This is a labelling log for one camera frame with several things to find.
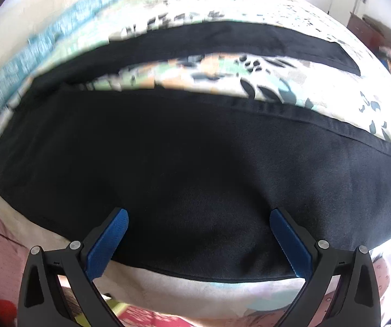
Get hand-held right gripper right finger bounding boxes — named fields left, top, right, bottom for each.
left=270, top=208, right=381, bottom=327

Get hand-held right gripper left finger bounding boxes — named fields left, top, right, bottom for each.
left=18, top=207, right=129, bottom=327

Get black pants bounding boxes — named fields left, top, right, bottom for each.
left=0, top=20, right=391, bottom=283

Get red patterned rug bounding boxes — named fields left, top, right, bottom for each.
left=107, top=305, right=196, bottom=327

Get pink dotted cloth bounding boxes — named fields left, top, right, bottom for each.
left=0, top=198, right=74, bottom=327

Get floral leaf print bed sheet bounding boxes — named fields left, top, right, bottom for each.
left=0, top=0, right=391, bottom=317

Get blue patterned cloth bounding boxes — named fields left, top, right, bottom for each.
left=0, top=0, right=128, bottom=140

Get brown wooden cabinet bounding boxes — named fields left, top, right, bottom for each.
left=347, top=12, right=391, bottom=62

